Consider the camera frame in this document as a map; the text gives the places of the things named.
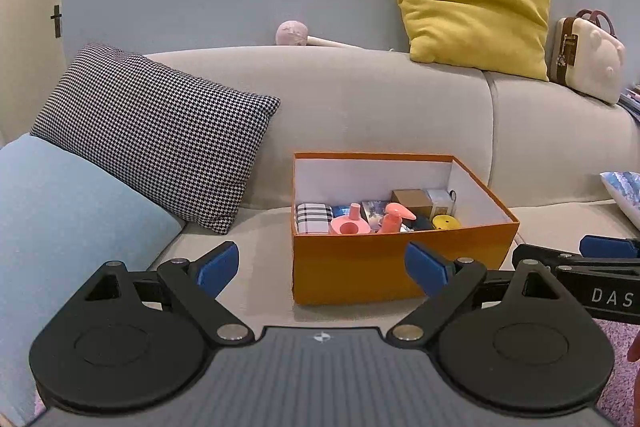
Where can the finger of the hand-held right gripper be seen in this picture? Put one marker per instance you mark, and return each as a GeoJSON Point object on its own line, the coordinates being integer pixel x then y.
{"type": "Point", "coordinates": [545, 257]}
{"type": "Point", "coordinates": [610, 247]}

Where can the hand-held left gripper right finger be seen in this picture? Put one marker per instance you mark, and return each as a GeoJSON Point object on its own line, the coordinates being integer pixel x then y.
{"type": "Point", "coordinates": [425, 269]}

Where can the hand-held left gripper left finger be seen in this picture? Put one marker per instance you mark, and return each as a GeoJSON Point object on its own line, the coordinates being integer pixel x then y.
{"type": "Point", "coordinates": [217, 269]}

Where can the orange cardboard box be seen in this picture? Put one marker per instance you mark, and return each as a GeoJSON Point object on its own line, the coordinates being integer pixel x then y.
{"type": "Point", "coordinates": [375, 267]}

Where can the yellow tape measure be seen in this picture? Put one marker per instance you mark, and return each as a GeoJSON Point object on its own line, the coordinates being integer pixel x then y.
{"type": "Point", "coordinates": [446, 223]}

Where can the brown cardboard box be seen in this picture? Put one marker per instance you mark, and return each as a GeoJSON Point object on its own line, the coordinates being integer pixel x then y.
{"type": "Point", "coordinates": [410, 202]}

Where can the dark printed card pack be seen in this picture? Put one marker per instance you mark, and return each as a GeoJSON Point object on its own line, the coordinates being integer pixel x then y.
{"type": "Point", "coordinates": [375, 209]}

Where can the pink funnel cup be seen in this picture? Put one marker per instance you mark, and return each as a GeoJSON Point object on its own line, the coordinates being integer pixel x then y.
{"type": "Point", "coordinates": [350, 224]}

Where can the plaid case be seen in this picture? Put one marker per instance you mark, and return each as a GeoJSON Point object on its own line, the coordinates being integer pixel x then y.
{"type": "Point", "coordinates": [314, 219]}

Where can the person's right hand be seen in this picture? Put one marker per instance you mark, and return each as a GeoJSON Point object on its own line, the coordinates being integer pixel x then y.
{"type": "Point", "coordinates": [635, 352]}

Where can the blue printed pillow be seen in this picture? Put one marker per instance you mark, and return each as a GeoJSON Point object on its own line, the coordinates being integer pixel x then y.
{"type": "Point", "coordinates": [625, 197]}

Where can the purple fluffy rug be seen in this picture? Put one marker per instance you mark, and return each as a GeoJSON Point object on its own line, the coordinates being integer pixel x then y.
{"type": "Point", "coordinates": [612, 357]}

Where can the stack of books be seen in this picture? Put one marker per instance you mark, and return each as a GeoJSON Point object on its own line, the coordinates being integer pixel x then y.
{"type": "Point", "coordinates": [631, 102]}

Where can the light blue pillow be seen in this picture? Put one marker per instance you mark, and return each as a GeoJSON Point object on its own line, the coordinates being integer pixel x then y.
{"type": "Point", "coordinates": [75, 232]}

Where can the houndstooth pillow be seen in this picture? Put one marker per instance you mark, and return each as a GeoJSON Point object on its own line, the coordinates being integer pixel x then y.
{"type": "Point", "coordinates": [150, 132]}

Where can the beige sofa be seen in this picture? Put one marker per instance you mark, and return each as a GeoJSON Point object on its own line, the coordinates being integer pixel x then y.
{"type": "Point", "coordinates": [375, 107]}

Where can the cream mini suitcase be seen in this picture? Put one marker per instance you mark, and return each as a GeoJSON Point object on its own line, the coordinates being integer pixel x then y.
{"type": "Point", "coordinates": [590, 57]}

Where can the pink massage hammer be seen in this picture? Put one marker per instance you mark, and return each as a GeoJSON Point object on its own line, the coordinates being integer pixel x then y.
{"type": "Point", "coordinates": [292, 33]}

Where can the cream door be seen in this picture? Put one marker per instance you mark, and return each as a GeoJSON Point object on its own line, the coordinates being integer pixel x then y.
{"type": "Point", "coordinates": [30, 7]}

